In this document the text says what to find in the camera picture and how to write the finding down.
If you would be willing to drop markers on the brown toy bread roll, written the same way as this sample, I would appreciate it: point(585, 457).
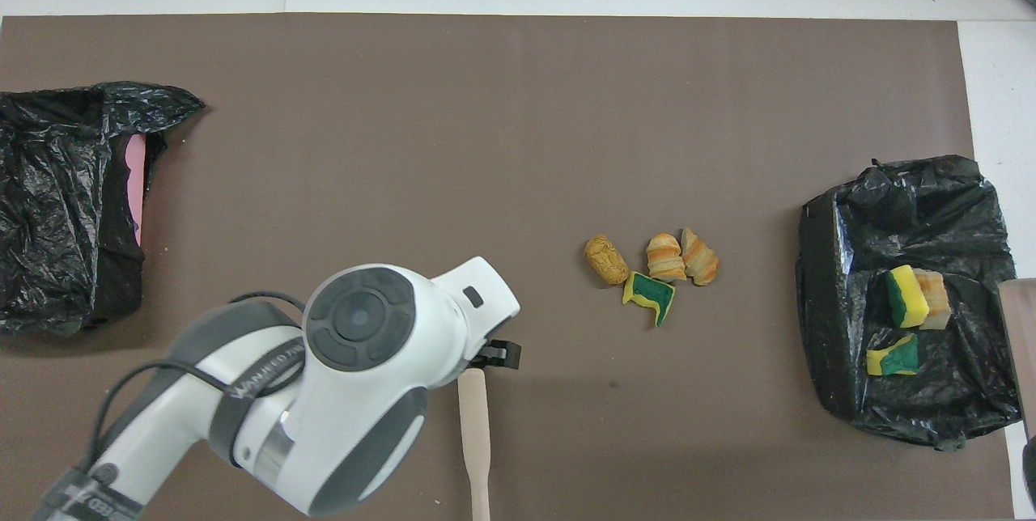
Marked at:
point(607, 260)

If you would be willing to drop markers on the long toy croissant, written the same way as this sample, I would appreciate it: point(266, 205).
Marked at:
point(937, 298)

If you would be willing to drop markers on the black trash bag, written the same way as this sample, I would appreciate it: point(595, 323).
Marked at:
point(48, 205)
point(955, 238)

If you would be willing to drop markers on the beige hand brush black bristles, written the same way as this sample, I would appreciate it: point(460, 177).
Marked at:
point(474, 424)

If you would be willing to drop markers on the brown table mat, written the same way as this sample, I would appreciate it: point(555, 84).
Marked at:
point(486, 141)

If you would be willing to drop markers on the blocky yellow sponge piece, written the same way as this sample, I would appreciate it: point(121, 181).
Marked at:
point(906, 297)

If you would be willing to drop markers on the beige plastic dustpan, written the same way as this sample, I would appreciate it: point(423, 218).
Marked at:
point(1021, 343)

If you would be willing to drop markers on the pink plastic bin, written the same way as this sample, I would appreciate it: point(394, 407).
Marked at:
point(136, 181)

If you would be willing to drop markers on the green and yellow sponge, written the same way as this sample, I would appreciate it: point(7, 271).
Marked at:
point(651, 292)

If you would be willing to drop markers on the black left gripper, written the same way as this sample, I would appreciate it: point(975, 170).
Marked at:
point(502, 355)

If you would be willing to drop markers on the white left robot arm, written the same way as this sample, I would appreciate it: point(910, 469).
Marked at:
point(364, 359)

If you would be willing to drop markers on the small toy croissant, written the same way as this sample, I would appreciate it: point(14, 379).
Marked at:
point(665, 256)
point(702, 260)

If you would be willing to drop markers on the wavy yellow sponge piece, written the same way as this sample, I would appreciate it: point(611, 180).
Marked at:
point(893, 355)

